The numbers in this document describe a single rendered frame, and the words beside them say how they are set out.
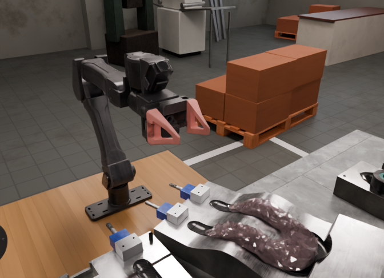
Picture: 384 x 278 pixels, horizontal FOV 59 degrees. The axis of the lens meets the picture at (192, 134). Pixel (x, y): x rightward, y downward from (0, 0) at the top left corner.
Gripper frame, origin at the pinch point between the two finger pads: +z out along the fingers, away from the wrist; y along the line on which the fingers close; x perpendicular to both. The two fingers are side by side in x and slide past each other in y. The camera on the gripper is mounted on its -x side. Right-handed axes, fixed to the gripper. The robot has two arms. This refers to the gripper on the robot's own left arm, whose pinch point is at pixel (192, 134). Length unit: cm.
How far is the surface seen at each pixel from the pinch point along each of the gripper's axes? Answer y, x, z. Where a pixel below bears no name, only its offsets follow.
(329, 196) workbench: 56, 40, -2
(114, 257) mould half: -13.2, 30.9, -9.8
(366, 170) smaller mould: 68, 33, 2
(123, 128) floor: 90, 125, -240
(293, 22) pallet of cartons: 572, 94, -432
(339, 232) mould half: 31.4, 28.3, 15.2
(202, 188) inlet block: 18.2, 31.9, -19.8
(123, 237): -9.5, 29.6, -13.0
